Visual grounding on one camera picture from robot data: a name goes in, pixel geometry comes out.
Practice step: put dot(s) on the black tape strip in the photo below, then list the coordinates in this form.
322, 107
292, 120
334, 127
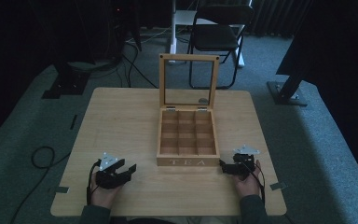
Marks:
73, 122

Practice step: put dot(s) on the wooden tea box with lid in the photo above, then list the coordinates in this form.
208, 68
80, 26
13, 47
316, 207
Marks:
187, 161

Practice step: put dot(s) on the dark curtain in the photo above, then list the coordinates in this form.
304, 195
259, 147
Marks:
276, 15

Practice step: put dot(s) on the black folding chair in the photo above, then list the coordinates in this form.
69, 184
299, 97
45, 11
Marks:
218, 35

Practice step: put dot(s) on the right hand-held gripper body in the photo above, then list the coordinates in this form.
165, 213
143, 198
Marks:
245, 163

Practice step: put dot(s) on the grey tape strip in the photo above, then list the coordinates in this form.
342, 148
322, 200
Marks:
278, 186
61, 189

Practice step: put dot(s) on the black stand base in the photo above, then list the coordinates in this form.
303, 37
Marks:
65, 85
287, 93

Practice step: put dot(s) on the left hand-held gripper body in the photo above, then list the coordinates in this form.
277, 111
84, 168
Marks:
109, 181

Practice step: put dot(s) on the person's right hand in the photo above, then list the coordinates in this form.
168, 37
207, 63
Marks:
247, 186

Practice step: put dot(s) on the person's left hand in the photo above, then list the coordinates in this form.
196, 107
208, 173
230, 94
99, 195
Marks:
104, 196

